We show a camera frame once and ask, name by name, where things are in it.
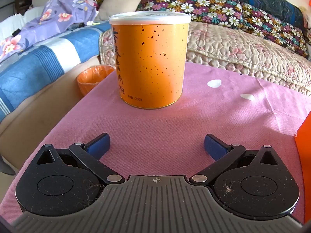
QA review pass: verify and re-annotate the plain beige cushion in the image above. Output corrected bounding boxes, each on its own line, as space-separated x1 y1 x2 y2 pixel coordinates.
93 0 148 22

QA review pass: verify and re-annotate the dark blue patterned cushion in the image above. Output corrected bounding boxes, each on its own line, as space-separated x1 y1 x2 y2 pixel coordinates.
234 0 305 30

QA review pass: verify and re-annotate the orange cardboard box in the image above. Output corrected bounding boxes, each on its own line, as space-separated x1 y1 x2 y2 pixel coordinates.
294 112 311 225

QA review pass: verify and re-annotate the orange waste bin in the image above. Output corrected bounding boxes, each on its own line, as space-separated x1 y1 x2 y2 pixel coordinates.
77 65 116 97

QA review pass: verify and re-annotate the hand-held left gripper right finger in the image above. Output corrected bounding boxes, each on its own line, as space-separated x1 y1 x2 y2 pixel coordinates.
189 133 279 185

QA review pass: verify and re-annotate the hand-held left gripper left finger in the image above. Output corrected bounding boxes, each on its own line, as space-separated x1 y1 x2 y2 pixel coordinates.
34 133 125 185

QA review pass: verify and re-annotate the pink flower-print tablecloth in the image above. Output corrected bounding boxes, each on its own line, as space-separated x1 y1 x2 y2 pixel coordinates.
0 62 311 227

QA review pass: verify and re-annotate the orange speckled canister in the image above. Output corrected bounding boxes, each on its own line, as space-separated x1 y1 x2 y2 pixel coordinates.
109 12 191 110

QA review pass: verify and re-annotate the daisy-print pillow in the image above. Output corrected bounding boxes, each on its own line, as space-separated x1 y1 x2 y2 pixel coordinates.
136 0 244 30
240 2 310 59

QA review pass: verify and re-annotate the blue white striped blanket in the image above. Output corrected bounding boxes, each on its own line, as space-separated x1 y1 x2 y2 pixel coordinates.
0 21 112 123

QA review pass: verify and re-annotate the purple floral cloth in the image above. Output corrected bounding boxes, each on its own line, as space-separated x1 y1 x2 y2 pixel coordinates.
0 0 99 63

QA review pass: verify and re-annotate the beige quilted bedspread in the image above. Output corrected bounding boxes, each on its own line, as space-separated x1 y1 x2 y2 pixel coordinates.
98 21 311 97

